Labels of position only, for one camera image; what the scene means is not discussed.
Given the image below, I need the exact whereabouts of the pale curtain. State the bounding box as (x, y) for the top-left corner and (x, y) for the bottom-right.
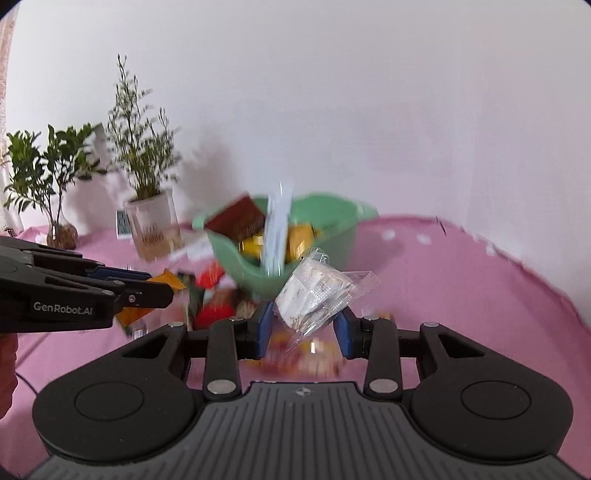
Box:
(0, 11), (20, 232)

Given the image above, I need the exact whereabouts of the yellow snack bag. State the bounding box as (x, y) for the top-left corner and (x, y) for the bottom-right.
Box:
(239, 223), (320, 265)

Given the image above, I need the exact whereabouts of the white digital thermometer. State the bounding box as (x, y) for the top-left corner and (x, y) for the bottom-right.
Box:
(115, 210), (136, 241)

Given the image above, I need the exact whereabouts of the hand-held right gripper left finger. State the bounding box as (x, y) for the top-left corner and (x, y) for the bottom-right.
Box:
(121, 302), (276, 401)

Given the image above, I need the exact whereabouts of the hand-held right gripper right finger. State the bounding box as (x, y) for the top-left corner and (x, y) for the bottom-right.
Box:
(332, 308), (486, 394)

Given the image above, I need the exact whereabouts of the green plastic bowl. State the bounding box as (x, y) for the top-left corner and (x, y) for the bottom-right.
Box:
(191, 194), (380, 301)

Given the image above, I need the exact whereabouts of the pink tablecloth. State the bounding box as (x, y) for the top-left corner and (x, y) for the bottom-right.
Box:
(0, 213), (591, 480)

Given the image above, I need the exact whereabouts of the small broad-leaf plant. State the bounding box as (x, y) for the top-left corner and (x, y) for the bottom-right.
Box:
(4, 124), (110, 232)

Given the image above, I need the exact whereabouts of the tall thin-leaf plant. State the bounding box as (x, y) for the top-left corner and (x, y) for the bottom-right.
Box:
(106, 54), (184, 201)

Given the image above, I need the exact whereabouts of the orange snack packet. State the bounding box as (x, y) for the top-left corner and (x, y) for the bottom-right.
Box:
(115, 269), (188, 325)

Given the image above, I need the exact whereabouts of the glass vase with pebbles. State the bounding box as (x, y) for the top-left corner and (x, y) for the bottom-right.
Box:
(46, 222), (79, 250)

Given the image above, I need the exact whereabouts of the clear nougat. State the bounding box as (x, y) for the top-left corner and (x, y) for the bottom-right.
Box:
(274, 248), (382, 348)

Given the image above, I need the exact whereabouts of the clear plant pot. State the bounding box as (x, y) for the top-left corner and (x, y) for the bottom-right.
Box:
(124, 187), (184, 264)

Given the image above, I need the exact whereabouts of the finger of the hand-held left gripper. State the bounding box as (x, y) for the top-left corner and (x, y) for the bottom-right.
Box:
(28, 249), (152, 281)
(44, 272), (175, 310)

